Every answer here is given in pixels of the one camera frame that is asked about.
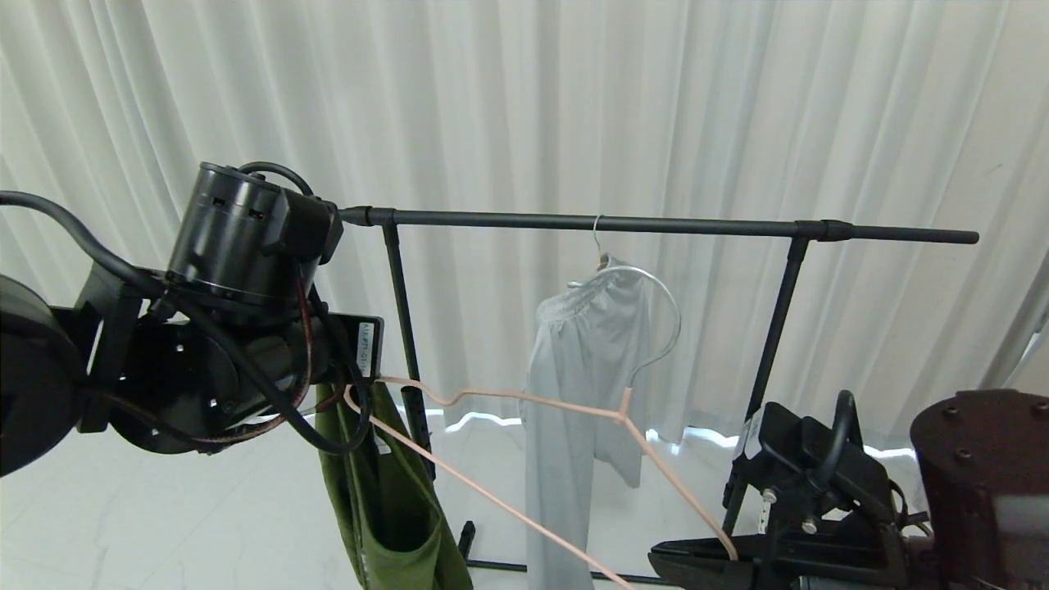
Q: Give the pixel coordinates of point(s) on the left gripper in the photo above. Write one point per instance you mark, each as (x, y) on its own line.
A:
(354, 360)

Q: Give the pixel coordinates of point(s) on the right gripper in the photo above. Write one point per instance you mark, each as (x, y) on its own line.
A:
(836, 569)

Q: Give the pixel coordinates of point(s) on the green garment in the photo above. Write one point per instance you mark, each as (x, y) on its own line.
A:
(393, 508)

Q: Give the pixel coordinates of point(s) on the pale grey shorts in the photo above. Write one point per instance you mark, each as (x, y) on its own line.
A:
(565, 410)

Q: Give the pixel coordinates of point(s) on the pink clothes hanger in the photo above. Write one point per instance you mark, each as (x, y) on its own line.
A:
(595, 236)
(620, 414)

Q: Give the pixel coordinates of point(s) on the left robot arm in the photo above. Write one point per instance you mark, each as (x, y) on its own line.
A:
(229, 238)

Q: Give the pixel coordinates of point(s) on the black clothes rack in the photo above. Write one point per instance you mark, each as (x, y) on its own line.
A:
(656, 224)

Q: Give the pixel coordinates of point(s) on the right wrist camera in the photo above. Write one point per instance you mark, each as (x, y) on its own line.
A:
(819, 459)

